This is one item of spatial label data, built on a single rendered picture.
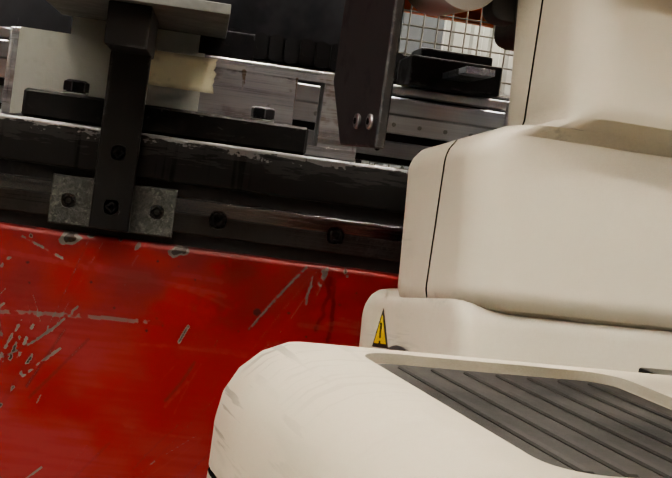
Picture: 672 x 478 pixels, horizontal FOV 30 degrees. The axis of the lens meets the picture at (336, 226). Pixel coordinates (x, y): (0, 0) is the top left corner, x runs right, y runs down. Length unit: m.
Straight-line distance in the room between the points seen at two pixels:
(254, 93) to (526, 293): 0.79
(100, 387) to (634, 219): 0.75
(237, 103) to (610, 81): 0.79
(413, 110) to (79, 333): 0.60
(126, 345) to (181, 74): 0.31
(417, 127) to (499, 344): 1.05
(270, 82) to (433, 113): 0.35
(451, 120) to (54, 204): 0.62
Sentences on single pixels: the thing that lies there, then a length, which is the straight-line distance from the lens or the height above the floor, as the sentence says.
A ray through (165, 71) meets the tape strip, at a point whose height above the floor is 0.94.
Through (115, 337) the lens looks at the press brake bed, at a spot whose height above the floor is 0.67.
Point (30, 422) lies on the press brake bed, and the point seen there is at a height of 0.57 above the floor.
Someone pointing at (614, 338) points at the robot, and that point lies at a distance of 0.67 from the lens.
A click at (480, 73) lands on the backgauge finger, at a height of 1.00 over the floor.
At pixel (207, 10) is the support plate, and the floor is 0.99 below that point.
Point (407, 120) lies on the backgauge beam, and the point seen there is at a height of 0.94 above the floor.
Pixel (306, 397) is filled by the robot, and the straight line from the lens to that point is 0.37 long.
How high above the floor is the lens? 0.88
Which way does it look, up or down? 3 degrees down
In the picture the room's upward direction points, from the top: 8 degrees clockwise
